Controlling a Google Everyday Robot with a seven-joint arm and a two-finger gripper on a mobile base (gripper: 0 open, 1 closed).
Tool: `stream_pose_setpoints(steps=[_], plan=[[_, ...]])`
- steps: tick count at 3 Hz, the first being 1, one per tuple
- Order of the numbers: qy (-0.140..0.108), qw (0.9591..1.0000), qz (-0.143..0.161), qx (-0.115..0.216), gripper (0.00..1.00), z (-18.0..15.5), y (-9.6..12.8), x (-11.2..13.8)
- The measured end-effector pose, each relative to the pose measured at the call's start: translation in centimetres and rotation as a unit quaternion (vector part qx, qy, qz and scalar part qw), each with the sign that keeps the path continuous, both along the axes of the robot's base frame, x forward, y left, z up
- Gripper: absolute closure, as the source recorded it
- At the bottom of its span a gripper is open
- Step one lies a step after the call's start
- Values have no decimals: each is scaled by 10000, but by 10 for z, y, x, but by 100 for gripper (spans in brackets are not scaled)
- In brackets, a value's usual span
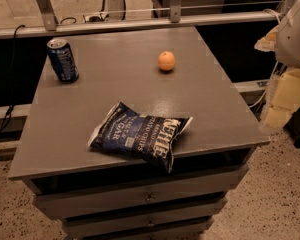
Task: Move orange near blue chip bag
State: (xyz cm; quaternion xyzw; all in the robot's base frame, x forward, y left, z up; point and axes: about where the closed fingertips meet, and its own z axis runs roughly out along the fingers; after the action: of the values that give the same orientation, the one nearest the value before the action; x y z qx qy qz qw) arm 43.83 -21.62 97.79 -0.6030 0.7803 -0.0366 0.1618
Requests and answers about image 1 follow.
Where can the metal railing frame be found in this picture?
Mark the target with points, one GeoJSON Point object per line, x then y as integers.
{"type": "Point", "coordinates": [35, 18]}

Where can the blue kettle chip bag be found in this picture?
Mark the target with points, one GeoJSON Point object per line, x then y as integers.
{"type": "Point", "coordinates": [144, 136]}

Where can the blue soda can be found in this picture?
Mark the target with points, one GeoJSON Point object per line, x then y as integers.
{"type": "Point", "coordinates": [62, 60]}

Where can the orange fruit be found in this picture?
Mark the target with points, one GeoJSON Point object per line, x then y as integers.
{"type": "Point", "coordinates": [166, 61]}

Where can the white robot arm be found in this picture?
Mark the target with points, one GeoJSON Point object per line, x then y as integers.
{"type": "Point", "coordinates": [287, 49]}

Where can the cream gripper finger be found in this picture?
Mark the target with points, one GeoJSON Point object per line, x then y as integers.
{"type": "Point", "coordinates": [285, 100]}
{"type": "Point", "coordinates": [267, 42]}

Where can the white power strip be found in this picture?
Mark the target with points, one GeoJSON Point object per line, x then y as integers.
{"type": "Point", "coordinates": [98, 17]}

